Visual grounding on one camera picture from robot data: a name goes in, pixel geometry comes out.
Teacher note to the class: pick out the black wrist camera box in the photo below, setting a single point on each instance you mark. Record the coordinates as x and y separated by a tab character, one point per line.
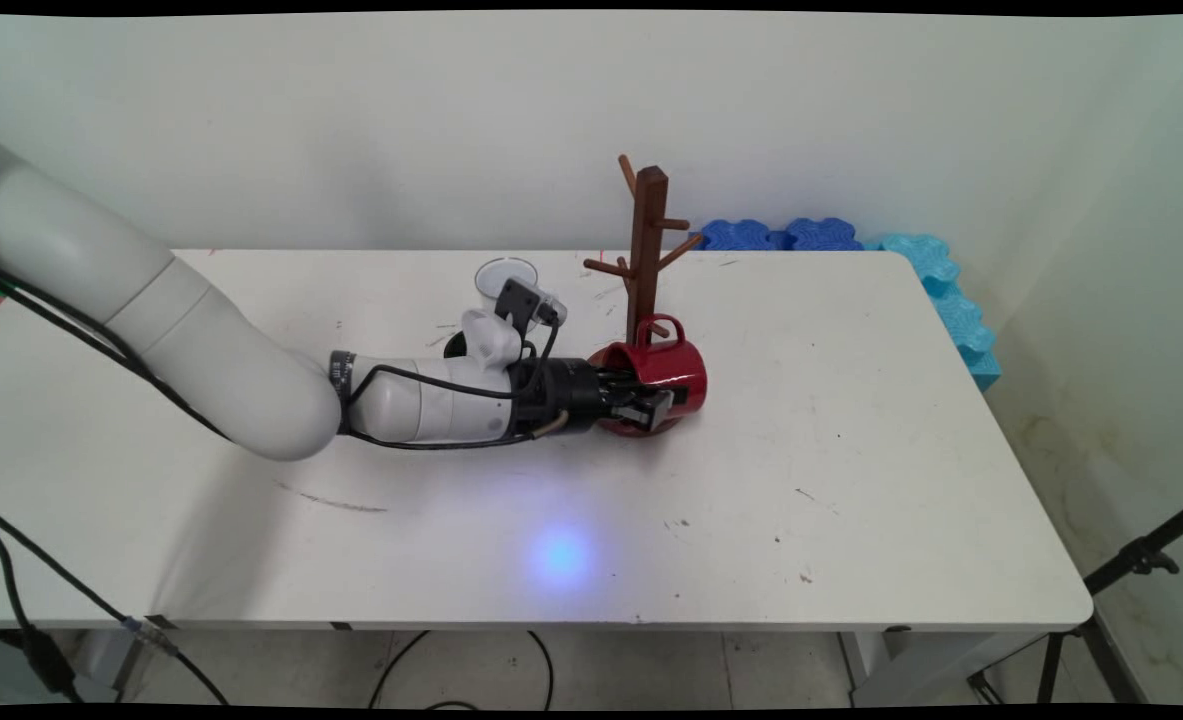
519	303

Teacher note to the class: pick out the brown wooden mug tree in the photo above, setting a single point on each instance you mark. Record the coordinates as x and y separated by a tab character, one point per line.
648	250

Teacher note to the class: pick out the grey table leg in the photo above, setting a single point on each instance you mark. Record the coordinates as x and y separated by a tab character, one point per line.
131	665

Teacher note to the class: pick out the blue foam mat tile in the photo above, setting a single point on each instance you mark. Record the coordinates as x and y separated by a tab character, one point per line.
826	235
741	236

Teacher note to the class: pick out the black tripod stand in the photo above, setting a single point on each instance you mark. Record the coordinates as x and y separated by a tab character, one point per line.
1136	560

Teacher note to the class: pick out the dark green enamel mug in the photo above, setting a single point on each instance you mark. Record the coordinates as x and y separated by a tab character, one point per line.
454	347

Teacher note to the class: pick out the cyan foam mat tile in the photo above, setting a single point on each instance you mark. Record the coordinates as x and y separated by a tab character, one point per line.
956	300

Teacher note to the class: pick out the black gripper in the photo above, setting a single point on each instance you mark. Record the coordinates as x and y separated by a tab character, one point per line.
566	395

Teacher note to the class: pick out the red enamel mug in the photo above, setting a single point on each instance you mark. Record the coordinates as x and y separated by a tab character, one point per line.
676	365

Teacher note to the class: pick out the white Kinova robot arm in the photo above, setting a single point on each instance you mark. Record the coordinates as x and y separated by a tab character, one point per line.
201	350

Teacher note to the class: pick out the white enamel mug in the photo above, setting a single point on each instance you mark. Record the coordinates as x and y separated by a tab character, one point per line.
496	275

